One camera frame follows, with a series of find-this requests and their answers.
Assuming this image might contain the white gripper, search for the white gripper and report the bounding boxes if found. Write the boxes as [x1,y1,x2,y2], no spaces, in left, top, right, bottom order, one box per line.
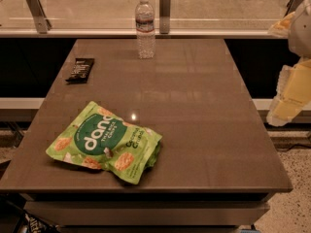
[266,0,311,126]

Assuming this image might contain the clear plastic water bottle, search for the clear plastic water bottle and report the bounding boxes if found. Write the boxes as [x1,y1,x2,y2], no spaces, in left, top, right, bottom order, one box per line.
[135,0,156,59]

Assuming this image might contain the black snack bar wrapper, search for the black snack bar wrapper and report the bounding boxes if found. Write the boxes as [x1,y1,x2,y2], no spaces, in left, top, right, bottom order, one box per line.
[66,58,94,83]

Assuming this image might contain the green rice chips bag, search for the green rice chips bag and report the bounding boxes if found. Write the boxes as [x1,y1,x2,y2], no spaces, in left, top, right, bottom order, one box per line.
[46,101,162,184]

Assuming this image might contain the glass railing panel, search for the glass railing panel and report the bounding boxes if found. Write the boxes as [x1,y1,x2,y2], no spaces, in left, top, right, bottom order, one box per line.
[0,0,291,30]

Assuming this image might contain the grey table base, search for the grey table base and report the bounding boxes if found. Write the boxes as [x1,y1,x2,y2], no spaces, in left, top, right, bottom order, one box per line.
[25,201,269,226]

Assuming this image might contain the dark items under table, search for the dark items under table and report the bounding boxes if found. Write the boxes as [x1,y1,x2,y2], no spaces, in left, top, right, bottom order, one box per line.
[0,194,60,233]

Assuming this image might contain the right metal railing bracket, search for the right metal railing bracket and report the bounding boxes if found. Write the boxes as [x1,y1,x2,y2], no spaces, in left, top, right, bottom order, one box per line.
[285,0,311,17]

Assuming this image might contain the left metal railing bracket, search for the left metal railing bracket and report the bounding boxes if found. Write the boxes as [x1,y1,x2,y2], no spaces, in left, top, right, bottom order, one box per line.
[26,0,52,34]

